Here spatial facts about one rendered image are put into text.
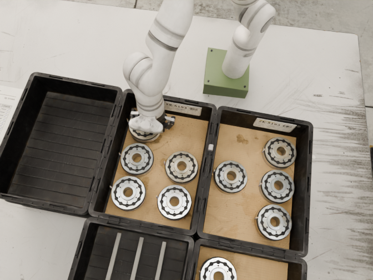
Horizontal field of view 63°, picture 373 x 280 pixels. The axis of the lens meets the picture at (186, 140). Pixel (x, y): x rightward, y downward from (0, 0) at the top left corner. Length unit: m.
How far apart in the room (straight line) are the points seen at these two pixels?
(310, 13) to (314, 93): 1.35
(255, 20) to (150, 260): 0.76
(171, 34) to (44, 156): 0.63
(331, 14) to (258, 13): 1.75
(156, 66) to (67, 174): 0.52
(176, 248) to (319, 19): 2.09
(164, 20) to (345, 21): 2.17
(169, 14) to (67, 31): 0.89
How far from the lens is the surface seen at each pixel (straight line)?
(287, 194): 0.99
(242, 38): 1.04
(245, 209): 0.98
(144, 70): 0.67
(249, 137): 1.04
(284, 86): 1.32
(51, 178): 1.05
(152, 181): 0.97
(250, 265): 0.97
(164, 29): 0.63
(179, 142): 1.00
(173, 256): 0.95
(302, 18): 2.57
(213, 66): 1.22
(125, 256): 0.96
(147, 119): 0.82
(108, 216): 0.87
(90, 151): 1.03
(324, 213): 1.20
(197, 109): 0.97
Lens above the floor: 1.77
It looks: 70 degrees down
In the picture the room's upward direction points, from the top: 5 degrees clockwise
